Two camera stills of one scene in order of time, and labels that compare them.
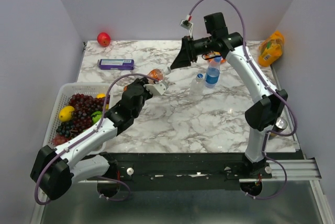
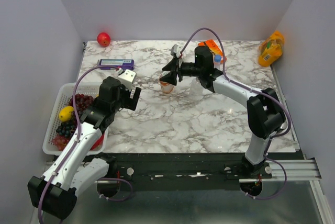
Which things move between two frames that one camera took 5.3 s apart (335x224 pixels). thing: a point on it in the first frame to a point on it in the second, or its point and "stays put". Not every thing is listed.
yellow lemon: (65, 113) stays put
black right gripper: (187, 55) to (175, 67)
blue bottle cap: (218, 59) stays put
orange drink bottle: (156, 73) to (166, 87)
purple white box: (116, 64) stays put
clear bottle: (197, 87) stays put
